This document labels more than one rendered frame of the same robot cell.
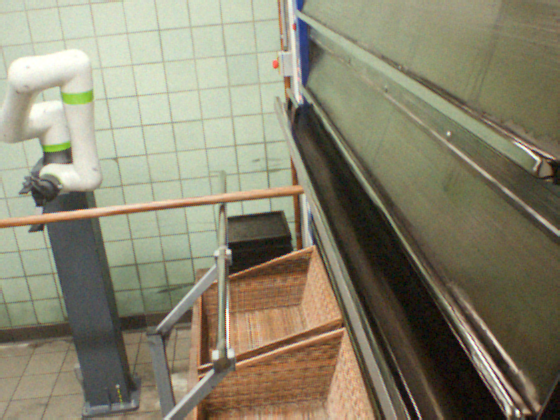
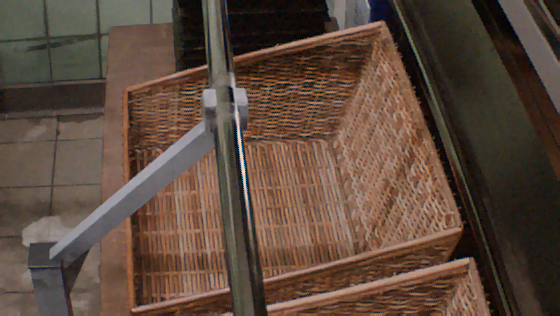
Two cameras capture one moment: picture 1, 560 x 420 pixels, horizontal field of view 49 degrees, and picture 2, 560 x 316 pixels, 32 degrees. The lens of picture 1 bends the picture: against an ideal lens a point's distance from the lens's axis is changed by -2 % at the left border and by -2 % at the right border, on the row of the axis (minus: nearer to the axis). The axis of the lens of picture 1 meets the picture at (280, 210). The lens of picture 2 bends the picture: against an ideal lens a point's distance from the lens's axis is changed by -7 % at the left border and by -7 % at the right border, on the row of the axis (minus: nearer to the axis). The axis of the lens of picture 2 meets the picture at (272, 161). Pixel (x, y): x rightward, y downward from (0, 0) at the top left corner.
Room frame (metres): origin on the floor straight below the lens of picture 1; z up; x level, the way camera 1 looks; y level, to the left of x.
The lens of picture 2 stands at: (0.66, 0.18, 1.81)
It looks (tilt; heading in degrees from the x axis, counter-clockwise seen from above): 39 degrees down; 356
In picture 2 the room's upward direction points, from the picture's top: 2 degrees clockwise
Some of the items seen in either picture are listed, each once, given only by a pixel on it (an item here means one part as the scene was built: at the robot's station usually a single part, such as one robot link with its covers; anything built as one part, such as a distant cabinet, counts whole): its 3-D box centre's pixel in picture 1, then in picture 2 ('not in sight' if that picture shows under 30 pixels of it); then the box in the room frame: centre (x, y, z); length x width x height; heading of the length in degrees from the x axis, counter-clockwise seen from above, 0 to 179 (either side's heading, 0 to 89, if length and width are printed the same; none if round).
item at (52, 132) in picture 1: (49, 125); not in sight; (2.50, 0.90, 1.36); 0.16 x 0.13 x 0.19; 128
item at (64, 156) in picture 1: (61, 150); not in sight; (2.56, 0.90, 1.23); 0.26 x 0.15 x 0.06; 7
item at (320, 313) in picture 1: (264, 318); (270, 185); (1.94, 0.09, 0.72); 0.56 x 0.49 x 0.28; 4
